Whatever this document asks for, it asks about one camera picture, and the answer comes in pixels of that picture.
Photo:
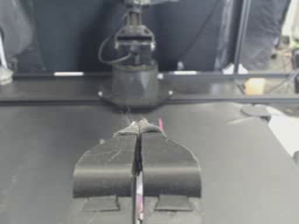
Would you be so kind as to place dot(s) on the black backdrop curtain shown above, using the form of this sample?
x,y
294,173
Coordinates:
x,y
58,29

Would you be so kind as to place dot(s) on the pale yellow block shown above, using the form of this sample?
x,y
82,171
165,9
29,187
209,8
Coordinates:
x,y
256,86

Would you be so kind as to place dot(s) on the white tape strip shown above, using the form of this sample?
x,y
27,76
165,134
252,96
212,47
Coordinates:
x,y
185,72
69,73

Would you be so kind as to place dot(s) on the clear bag with pink zip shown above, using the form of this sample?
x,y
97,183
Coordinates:
x,y
140,201

